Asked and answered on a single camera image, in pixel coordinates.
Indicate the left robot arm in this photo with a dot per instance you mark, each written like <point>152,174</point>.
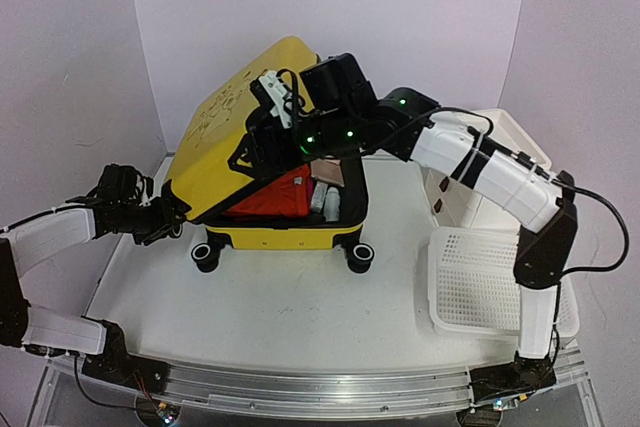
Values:
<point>122,202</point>

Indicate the white drawer cabinet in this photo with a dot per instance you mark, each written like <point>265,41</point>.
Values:
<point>474,181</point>

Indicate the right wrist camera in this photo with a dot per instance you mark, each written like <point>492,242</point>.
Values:
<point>275,96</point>

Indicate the yellow cartoon print suitcase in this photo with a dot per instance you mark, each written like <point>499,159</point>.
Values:
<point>200,177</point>

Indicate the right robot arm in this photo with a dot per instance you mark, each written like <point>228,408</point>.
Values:
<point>413,127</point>

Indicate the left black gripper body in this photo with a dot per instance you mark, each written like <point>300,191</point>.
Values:
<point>147,225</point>

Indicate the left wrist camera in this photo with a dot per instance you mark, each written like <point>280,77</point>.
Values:
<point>143,190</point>

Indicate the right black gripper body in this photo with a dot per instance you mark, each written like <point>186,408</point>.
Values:
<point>262,139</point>

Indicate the white bottle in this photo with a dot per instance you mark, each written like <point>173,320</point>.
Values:
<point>331,206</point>

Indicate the white cosmetic tube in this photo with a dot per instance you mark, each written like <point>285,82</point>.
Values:
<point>318,197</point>

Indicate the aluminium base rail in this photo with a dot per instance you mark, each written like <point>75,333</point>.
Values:
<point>74,392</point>

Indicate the white perforated plastic basket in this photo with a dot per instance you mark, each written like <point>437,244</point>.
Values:
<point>471,290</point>

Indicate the orange garment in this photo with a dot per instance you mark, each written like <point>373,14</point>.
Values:
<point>288,197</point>

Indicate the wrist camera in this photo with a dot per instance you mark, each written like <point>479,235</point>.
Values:
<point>275,96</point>
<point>143,190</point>

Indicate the brown flat pouch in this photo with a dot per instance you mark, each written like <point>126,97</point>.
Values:
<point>328,171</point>

